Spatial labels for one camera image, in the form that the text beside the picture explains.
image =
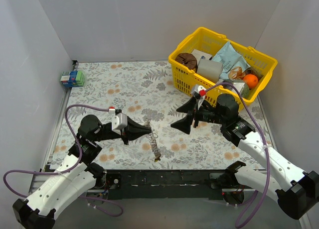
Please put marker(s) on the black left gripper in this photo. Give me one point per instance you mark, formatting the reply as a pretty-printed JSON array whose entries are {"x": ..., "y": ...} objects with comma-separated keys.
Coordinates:
[{"x": 124, "y": 133}]

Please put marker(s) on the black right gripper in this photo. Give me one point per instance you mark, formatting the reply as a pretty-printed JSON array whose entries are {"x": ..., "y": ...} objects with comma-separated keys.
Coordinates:
[{"x": 195, "y": 115}]

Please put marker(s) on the steel disc with keyrings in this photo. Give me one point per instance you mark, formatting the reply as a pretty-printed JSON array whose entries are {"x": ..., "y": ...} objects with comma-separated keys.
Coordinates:
[{"x": 152, "y": 137}]

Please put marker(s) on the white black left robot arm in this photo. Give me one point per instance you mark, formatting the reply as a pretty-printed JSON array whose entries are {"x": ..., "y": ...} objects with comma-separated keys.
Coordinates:
[{"x": 77, "y": 173}]

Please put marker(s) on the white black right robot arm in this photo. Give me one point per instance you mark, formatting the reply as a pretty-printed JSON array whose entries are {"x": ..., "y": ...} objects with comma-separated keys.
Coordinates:
[{"x": 295, "y": 190}]

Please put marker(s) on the floral table mat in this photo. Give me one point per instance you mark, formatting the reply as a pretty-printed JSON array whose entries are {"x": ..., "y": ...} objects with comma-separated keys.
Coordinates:
[{"x": 144, "y": 91}]

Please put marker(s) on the white cylinder container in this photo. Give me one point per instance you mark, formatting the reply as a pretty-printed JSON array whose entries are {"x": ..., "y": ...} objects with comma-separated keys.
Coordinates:
[{"x": 210, "y": 70}]

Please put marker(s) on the brown round package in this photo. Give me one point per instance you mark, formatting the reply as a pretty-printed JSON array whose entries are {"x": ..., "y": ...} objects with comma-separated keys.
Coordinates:
[{"x": 188, "y": 60}]

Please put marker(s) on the white box in basket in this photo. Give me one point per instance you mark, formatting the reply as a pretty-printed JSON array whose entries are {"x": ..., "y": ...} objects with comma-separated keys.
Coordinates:
[{"x": 201, "y": 55}]

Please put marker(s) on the green speckled package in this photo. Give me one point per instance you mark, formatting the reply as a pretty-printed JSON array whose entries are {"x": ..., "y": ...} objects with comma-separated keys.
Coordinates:
[{"x": 242, "y": 88}]

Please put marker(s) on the light blue chips bag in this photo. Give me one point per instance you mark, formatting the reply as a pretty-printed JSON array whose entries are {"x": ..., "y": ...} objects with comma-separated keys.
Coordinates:
[{"x": 232, "y": 61}]

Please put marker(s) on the orange fruit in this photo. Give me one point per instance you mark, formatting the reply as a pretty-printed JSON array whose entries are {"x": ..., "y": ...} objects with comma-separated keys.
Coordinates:
[{"x": 251, "y": 81}]

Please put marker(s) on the yellow plastic basket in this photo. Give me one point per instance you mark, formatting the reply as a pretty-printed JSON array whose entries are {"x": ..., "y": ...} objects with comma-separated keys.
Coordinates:
[{"x": 208, "y": 41}]

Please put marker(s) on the blue green sponge pack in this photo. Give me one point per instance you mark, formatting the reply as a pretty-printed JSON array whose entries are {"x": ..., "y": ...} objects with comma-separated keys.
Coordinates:
[{"x": 70, "y": 79}]

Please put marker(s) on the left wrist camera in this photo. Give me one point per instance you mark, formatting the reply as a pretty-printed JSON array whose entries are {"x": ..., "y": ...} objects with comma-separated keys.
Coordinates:
[{"x": 119, "y": 122}]

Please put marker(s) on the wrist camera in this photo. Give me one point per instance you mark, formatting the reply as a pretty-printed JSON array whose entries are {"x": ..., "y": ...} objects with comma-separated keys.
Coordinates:
[
  {"x": 119, "y": 122},
  {"x": 199, "y": 93}
]

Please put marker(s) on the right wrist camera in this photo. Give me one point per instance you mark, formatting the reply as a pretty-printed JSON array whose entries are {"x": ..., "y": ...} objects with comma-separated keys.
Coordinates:
[{"x": 199, "y": 93}]

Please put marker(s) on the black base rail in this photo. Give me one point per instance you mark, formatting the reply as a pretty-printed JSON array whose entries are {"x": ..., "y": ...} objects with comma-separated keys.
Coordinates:
[{"x": 173, "y": 184}]

